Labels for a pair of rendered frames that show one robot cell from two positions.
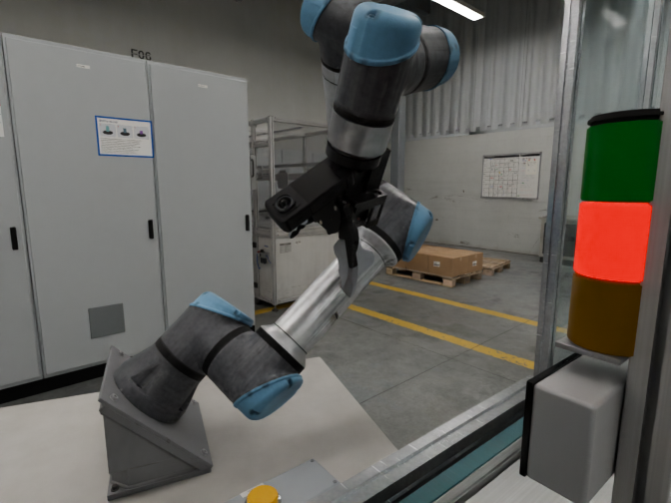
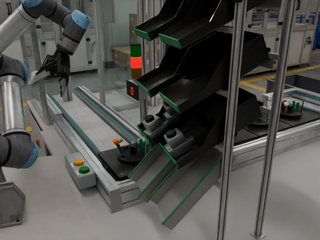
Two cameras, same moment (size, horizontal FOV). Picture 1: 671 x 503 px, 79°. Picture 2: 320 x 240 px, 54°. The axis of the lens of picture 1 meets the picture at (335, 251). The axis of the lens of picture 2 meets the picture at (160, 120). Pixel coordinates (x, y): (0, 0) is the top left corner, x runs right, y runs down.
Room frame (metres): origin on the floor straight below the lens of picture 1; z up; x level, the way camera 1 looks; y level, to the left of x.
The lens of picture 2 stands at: (-0.03, 1.20, 1.63)
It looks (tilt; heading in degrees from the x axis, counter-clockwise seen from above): 22 degrees down; 278
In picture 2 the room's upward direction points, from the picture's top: straight up
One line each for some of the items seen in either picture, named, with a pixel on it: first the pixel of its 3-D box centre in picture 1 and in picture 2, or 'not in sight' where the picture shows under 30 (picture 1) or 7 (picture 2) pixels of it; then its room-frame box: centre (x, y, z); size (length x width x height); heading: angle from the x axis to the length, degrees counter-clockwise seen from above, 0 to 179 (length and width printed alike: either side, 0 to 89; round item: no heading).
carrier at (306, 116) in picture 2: not in sight; (290, 107); (-0.53, -0.58, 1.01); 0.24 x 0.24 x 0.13; 38
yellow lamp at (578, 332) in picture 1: (610, 309); (136, 72); (0.27, -0.19, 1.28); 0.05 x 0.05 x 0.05
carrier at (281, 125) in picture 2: not in sight; (259, 115); (-0.34, -0.43, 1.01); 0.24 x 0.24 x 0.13; 38
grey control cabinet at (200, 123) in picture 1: (197, 214); not in sight; (3.49, 1.19, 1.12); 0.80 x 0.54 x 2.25; 131
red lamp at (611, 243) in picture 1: (618, 239); (136, 61); (0.27, -0.19, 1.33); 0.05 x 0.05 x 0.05
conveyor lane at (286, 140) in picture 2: not in sight; (219, 144); (-0.13, -0.27, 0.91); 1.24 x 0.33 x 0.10; 38
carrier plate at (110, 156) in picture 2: not in sight; (134, 158); (0.25, 0.03, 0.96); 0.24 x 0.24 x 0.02; 38
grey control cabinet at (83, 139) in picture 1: (90, 219); not in sight; (2.96, 1.79, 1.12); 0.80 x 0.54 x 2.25; 131
